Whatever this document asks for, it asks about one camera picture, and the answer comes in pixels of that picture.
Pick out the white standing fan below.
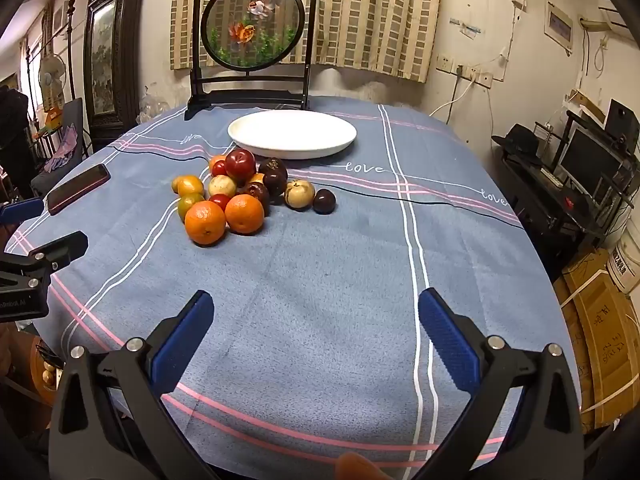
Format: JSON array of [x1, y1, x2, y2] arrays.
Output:
[[37, 55, 68, 111]]

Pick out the strapped cardboard box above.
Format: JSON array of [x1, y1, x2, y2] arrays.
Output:
[[552, 247, 640, 433]]

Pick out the green-yellow tangerine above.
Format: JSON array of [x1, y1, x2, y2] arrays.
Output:
[[178, 194, 203, 221]]

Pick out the black computer desk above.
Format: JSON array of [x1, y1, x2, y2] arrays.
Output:
[[492, 150, 640, 281]]

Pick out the white air conditioner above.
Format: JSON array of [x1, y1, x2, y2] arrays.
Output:
[[579, 7, 628, 31]]

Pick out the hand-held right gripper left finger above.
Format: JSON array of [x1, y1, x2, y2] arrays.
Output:
[[47, 290, 216, 480]]

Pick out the clear plastic bags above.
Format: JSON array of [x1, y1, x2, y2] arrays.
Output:
[[137, 87, 173, 123]]

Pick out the white plastic bucket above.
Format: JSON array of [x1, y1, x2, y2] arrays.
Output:
[[607, 240, 640, 293]]

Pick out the round textured orange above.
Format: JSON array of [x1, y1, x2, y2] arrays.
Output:
[[224, 193, 265, 235], [184, 200, 227, 247]]

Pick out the framed wall picture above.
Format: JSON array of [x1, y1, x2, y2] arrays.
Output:
[[544, 1, 574, 56]]

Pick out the person's right hand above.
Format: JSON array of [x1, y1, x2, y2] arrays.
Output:
[[334, 452, 396, 480]]

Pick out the mottled beige pear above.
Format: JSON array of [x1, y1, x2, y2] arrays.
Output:
[[284, 179, 316, 210]]

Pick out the checked beige curtain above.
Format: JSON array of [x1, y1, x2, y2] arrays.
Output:
[[170, 0, 443, 83]]

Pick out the carved dark wooden panel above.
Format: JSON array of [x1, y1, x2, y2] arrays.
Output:
[[82, 0, 151, 153]]

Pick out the chair with clothes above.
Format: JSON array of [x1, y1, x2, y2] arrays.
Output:
[[30, 97, 86, 196]]

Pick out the white power cable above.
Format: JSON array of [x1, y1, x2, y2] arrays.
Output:
[[427, 72, 476, 123]]

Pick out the pale beige longan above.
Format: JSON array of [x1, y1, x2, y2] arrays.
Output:
[[208, 175, 238, 199]]

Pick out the black metal chair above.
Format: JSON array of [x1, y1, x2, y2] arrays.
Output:
[[184, 0, 321, 121]]

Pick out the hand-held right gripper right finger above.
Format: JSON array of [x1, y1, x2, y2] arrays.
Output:
[[417, 287, 586, 480]]

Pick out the white oval plate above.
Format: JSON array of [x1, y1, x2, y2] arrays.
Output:
[[227, 110, 358, 161]]

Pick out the yellow-orange persimmon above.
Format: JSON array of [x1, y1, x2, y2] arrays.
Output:
[[172, 175, 205, 197]]

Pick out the computer monitor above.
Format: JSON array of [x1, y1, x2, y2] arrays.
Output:
[[557, 127, 623, 193]]

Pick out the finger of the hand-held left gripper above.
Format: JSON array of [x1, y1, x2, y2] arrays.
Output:
[[0, 230, 89, 291], [0, 198, 45, 224]]

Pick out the black hat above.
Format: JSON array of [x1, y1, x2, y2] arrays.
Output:
[[491, 124, 543, 161]]

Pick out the black speaker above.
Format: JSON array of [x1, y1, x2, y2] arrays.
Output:
[[604, 99, 640, 143]]

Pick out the dark red plum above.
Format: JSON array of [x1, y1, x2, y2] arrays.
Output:
[[243, 181, 271, 217]]

